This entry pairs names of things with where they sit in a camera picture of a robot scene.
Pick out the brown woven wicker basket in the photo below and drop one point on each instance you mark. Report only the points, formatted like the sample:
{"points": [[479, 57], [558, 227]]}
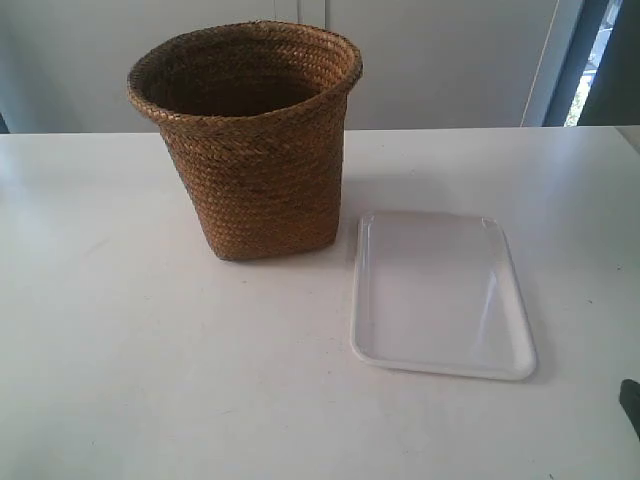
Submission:
{"points": [[252, 115]]}

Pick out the white rectangular plastic tray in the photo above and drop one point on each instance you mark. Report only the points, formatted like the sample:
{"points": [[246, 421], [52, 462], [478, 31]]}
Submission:
{"points": [[438, 293]]}

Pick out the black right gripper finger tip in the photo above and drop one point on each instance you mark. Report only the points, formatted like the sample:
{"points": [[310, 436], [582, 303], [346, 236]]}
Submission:
{"points": [[629, 397]]}

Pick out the window with grey frame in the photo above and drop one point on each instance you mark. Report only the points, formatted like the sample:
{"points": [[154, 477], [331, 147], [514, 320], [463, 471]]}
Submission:
{"points": [[594, 39]]}

